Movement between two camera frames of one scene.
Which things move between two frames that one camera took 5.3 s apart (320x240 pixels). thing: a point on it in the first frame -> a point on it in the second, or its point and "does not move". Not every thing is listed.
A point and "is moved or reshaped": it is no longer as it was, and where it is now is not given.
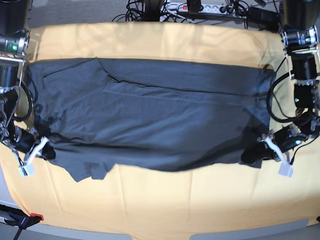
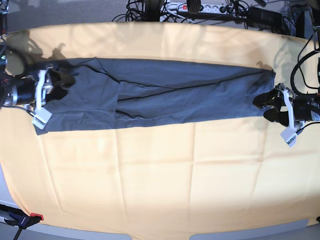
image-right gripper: x=257 y=151 -> x=306 y=107
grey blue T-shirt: x=140 y=115 is moved or reshaped
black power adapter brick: x=263 y=16 does not move
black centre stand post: x=152 y=9 does not move
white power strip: x=179 y=7 does not move
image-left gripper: x=23 y=141 -> x=24 y=92
